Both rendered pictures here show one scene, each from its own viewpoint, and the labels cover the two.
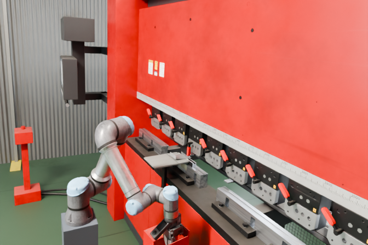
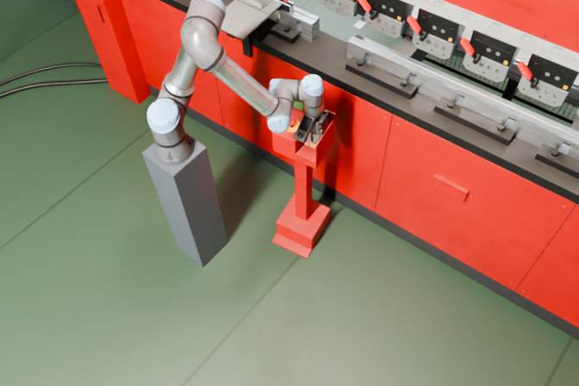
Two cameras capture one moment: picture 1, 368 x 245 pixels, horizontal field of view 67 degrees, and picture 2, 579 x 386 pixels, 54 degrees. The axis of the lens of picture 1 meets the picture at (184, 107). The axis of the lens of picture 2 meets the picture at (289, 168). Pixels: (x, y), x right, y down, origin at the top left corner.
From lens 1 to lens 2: 95 cm
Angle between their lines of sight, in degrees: 44
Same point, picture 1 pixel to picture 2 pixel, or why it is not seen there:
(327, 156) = (530, 6)
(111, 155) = (228, 71)
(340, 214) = (537, 65)
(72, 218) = (173, 155)
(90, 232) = (200, 160)
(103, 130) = (202, 42)
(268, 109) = not seen: outside the picture
